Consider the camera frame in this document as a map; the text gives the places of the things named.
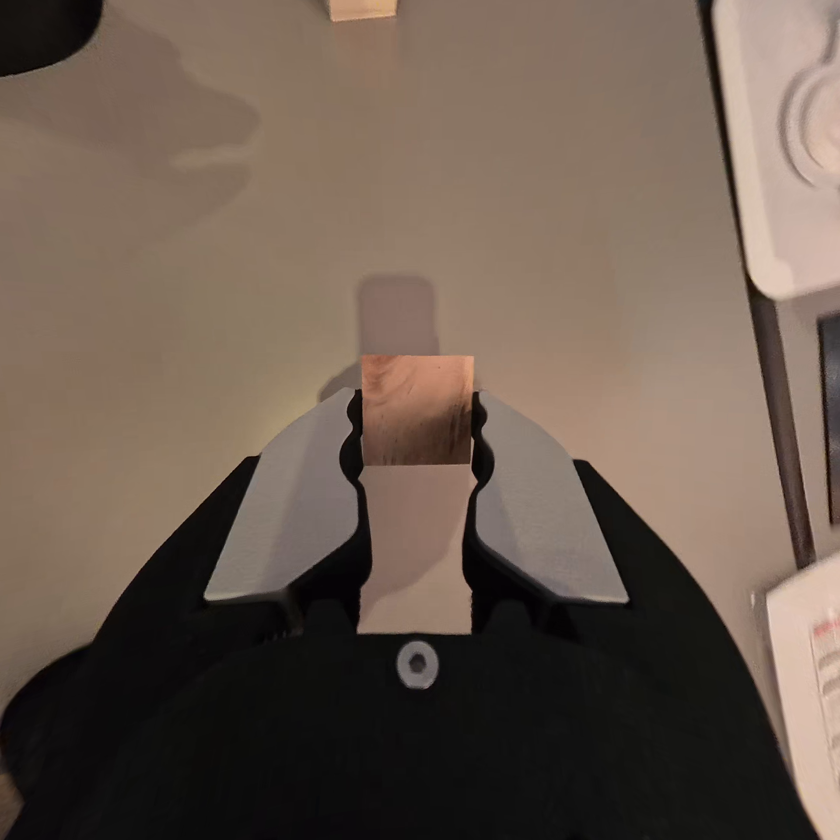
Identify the instruction sheet on stand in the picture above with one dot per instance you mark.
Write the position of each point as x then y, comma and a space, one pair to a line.
761, 197

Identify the black flat strip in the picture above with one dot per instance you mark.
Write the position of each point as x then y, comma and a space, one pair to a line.
830, 420

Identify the black wrist rest pad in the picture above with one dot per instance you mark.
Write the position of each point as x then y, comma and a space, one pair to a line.
39, 33

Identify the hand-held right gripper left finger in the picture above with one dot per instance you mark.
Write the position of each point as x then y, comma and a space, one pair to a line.
289, 512

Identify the paper sheet in plastic sleeve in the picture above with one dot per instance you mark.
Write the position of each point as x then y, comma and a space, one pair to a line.
800, 689

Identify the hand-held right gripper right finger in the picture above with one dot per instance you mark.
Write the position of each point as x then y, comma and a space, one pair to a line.
551, 518

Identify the wooden cube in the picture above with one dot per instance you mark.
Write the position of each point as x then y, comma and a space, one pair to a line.
361, 10
417, 410

